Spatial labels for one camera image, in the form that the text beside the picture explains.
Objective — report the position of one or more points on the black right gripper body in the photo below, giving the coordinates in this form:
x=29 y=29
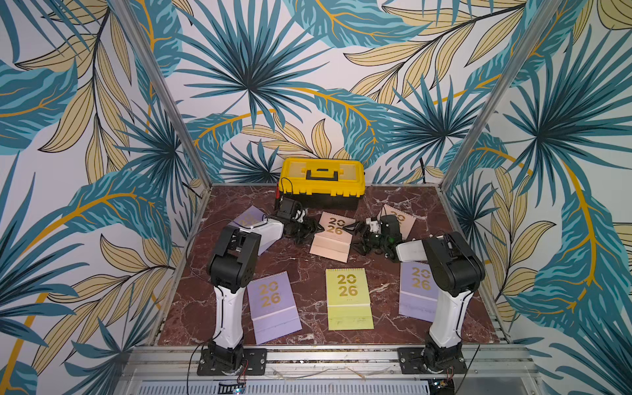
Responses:
x=369 y=239

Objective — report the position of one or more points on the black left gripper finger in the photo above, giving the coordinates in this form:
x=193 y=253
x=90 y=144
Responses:
x=308 y=236
x=313 y=225

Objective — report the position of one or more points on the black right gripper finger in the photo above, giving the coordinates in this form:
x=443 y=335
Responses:
x=355 y=228
x=359 y=247

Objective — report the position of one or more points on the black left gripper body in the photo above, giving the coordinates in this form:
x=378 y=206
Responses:
x=299 y=228

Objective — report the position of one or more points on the pink calendar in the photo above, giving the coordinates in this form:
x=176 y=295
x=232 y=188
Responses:
x=334 y=242
x=406 y=221

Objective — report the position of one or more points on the green desk calendar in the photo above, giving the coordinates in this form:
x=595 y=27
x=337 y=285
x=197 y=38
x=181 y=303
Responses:
x=348 y=300

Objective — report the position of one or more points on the purple calendar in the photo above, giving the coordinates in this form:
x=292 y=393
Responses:
x=418 y=294
x=253 y=220
x=273 y=308

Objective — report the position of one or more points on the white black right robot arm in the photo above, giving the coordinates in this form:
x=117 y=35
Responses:
x=454 y=268

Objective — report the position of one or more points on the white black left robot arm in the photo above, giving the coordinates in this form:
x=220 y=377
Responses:
x=232 y=268

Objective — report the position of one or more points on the yellow black toolbox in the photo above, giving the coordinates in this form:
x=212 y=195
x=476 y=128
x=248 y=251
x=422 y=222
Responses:
x=322 y=183

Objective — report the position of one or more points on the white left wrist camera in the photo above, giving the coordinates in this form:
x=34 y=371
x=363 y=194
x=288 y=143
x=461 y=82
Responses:
x=300 y=215

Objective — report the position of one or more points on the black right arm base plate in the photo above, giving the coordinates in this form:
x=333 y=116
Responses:
x=430 y=360

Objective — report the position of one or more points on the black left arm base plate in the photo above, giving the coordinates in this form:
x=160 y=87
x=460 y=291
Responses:
x=218 y=361

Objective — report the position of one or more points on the aluminium front rail frame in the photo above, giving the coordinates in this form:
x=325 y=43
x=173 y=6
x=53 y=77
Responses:
x=355 y=369

